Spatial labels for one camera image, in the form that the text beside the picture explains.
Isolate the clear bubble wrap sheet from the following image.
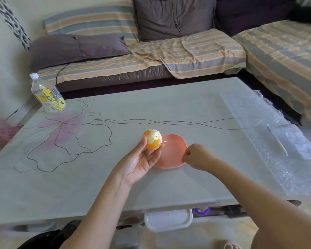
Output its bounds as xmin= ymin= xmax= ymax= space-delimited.
xmin=219 ymin=89 xmax=311 ymax=196

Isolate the black cable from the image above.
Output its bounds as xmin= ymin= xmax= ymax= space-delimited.
xmin=56 ymin=63 xmax=70 ymax=85

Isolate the person's left hand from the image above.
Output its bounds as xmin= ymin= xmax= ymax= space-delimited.
xmin=113 ymin=135 xmax=165 ymax=188

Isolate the grey upright cushion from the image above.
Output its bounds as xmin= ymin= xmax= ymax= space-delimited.
xmin=131 ymin=0 xmax=217 ymax=42

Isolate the person's right leg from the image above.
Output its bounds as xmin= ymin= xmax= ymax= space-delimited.
xmin=250 ymin=229 xmax=275 ymax=249

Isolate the person's left forearm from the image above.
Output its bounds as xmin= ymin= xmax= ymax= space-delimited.
xmin=59 ymin=175 xmax=131 ymax=249

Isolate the person's right hand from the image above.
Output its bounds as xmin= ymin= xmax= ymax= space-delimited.
xmin=182 ymin=144 xmax=218 ymax=172

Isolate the purple plastic ring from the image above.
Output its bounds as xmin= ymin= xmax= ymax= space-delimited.
xmin=192 ymin=207 xmax=210 ymax=217

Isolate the striped sofa sheet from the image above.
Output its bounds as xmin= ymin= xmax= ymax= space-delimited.
xmin=233 ymin=20 xmax=311 ymax=127
xmin=37 ymin=28 xmax=247 ymax=85

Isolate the black plastic bag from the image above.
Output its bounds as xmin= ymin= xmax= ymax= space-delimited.
xmin=17 ymin=220 xmax=81 ymax=249

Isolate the person's right forearm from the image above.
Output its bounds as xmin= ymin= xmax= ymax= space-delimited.
xmin=210 ymin=158 xmax=311 ymax=249

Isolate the person's right foot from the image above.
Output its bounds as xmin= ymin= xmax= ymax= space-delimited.
xmin=217 ymin=240 xmax=242 ymax=249

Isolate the clear plastic bag paper label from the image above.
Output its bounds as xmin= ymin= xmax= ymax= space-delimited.
xmin=267 ymin=123 xmax=311 ymax=160

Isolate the thin white stick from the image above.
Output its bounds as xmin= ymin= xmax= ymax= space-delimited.
xmin=267 ymin=124 xmax=289 ymax=156

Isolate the white carved screen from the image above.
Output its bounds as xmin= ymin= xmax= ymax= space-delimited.
xmin=0 ymin=0 xmax=32 ymax=51

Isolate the orange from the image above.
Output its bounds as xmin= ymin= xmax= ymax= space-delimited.
xmin=143 ymin=129 xmax=171 ymax=151

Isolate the white plastic container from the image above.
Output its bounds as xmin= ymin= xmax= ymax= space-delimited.
xmin=144 ymin=209 xmax=193 ymax=233

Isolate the black garment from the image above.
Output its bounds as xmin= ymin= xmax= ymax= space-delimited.
xmin=288 ymin=6 xmax=311 ymax=25

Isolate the black box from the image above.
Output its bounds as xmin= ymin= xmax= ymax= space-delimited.
xmin=223 ymin=204 xmax=247 ymax=217

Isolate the clear bottle yellow label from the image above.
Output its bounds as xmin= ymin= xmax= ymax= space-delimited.
xmin=29 ymin=73 xmax=66 ymax=113

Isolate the grey flat pillow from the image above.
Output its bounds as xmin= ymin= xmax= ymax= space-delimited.
xmin=29 ymin=33 xmax=131 ymax=72

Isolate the dark brown sofa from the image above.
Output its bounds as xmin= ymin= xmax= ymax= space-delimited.
xmin=56 ymin=64 xmax=302 ymax=125

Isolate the pink plastic dish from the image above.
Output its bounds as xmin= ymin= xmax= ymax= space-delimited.
xmin=153 ymin=134 xmax=188 ymax=170

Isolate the dark purple cushion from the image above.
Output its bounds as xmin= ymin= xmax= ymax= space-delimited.
xmin=215 ymin=0 xmax=297 ymax=37

